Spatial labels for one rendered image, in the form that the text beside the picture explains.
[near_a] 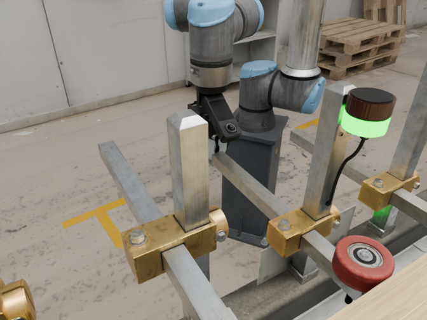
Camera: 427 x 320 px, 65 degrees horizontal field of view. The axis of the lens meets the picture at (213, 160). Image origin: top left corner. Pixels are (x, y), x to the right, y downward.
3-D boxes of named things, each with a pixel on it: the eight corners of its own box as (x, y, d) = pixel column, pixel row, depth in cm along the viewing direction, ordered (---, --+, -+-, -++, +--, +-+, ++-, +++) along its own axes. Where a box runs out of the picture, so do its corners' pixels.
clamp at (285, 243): (265, 240, 62) (267, 220, 59) (318, 215, 67) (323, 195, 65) (285, 261, 57) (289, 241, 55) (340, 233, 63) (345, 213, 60)
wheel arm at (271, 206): (211, 167, 81) (211, 152, 79) (223, 164, 83) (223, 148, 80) (356, 308, 50) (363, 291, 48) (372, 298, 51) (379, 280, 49)
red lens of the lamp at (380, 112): (335, 107, 46) (338, 92, 45) (364, 98, 49) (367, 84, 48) (372, 124, 42) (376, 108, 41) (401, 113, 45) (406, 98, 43)
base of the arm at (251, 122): (227, 127, 147) (227, 107, 141) (241, 111, 161) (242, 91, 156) (269, 136, 140) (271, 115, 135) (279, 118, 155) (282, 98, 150)
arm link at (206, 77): (241, 63, 69) (199, 71, 65) (239, 86, 72) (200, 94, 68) (218, 53, 76) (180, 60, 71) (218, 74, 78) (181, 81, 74)
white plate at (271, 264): (255, 283, 68) (259, 249, 62) (344, 235, 79) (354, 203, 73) (257, 286, 67) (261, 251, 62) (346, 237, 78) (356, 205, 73)
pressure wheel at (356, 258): (312, 293, 55) (325, 244, 49) (345, 273, 58) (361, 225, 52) (351, 334, 49) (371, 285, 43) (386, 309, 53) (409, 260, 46)
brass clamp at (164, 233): (124, 255, 46) (119, 228, 43) (209, 221, 52) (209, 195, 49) (140, 289, 41) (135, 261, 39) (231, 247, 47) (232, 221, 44)
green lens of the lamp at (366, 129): (332, 123, 48) (334, 109, 46) (359, 114, 50) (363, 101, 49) (366, 141, 43) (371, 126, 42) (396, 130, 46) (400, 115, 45)
